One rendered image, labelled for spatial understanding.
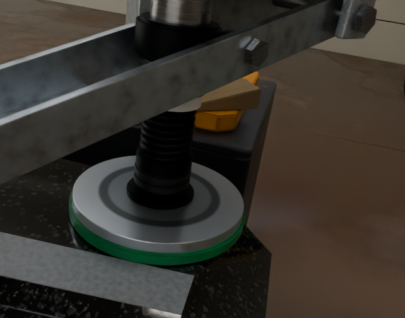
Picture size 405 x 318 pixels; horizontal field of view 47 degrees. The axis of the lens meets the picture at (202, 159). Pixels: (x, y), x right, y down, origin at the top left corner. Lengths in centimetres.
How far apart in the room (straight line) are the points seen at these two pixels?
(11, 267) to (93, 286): 9
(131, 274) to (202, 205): 13
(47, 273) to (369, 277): 166
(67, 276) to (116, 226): 7
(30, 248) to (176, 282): 16
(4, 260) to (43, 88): 18
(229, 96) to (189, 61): 61
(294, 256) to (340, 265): 19
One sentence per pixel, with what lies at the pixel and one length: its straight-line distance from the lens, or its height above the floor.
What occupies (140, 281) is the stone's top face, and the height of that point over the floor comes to 80.
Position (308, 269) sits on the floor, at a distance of 195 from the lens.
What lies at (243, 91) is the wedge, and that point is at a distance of 108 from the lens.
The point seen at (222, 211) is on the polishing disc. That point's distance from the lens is 57.
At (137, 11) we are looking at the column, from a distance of 116.
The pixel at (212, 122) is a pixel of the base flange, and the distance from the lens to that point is 103.
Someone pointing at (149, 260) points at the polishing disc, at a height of 81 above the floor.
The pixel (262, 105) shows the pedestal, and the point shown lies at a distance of 128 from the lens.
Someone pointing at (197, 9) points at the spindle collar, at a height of 106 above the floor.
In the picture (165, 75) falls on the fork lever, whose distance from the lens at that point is 44.
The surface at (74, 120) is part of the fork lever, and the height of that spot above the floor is 97.
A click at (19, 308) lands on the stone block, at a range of 49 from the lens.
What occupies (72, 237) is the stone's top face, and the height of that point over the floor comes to 80.
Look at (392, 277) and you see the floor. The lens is 208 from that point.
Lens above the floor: 112
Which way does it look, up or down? 25 degrees down
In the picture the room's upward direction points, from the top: 9 degrees clockwise
